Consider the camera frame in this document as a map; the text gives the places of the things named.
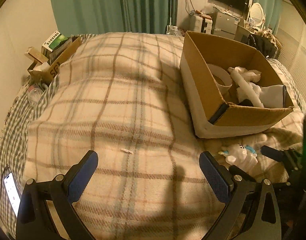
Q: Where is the white cat figurine blue star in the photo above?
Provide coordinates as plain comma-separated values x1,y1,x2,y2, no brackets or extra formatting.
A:
218,144,257,172

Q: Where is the white long tube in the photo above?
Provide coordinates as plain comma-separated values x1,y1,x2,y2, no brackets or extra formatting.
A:
228,67,264,108

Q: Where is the smartphone with lit screen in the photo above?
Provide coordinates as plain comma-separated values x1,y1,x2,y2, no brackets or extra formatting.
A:
4,172,20,217

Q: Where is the green checked bed sheet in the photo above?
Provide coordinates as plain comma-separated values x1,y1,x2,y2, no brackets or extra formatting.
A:
0,76,59,237

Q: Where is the brown cardboard box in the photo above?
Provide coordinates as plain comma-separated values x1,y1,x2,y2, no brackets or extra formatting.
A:
180,31,294,139

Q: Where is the white tape roll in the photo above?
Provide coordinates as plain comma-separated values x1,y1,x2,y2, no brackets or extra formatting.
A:
208,64,233,95

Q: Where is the black jacket on chair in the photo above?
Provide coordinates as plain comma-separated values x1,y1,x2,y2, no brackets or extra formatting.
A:
247,31,281,59

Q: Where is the plaid beige blanket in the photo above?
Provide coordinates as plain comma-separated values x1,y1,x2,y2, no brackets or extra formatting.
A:
23,33,304,239

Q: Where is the white oval mirror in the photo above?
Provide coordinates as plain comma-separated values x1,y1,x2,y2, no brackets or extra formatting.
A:
248,3,266,30

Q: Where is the grey mini fridge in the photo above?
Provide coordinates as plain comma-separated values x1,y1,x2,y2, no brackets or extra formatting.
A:
211,11,238,40

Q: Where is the bedside cardboard box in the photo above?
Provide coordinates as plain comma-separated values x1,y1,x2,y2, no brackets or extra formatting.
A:
27,36,81,85

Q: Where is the white suitcase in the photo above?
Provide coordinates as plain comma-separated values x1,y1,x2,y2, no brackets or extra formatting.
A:
189,15,213,34

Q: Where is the large clear water jug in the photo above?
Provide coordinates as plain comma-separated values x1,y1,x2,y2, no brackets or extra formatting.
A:
165,25,182,37

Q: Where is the green curtain at right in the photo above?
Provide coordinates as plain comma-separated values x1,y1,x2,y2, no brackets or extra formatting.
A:
253,0,282,35

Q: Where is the green curtain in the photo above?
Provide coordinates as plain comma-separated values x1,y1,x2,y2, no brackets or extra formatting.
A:
51,0,177,36
253,0,282,35

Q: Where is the green white carton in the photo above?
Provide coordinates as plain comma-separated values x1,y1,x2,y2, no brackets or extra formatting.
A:
41,30,68,57

